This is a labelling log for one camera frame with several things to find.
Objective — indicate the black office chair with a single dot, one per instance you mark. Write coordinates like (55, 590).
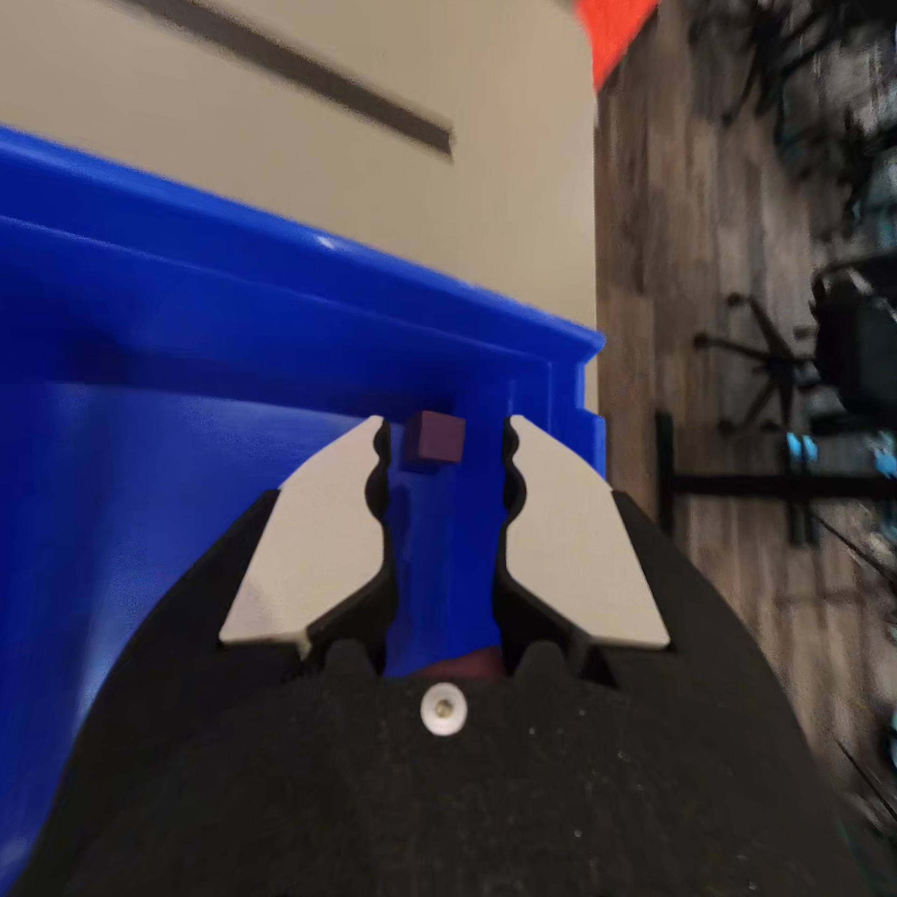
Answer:
(855, 350)

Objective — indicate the black metal frame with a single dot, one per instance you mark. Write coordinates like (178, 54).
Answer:
(736, 485)

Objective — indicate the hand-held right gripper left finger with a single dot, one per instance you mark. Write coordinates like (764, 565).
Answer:
(315, 553)

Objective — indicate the purple wooden cube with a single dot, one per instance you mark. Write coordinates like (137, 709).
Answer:
(433, 441)

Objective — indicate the orange traffic cone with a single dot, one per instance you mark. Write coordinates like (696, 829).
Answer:
(613, 35)

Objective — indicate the blue plastic bin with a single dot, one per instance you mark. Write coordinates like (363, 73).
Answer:
(140, 350)

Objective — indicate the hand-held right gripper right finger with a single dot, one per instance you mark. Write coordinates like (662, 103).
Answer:
(578, 553)

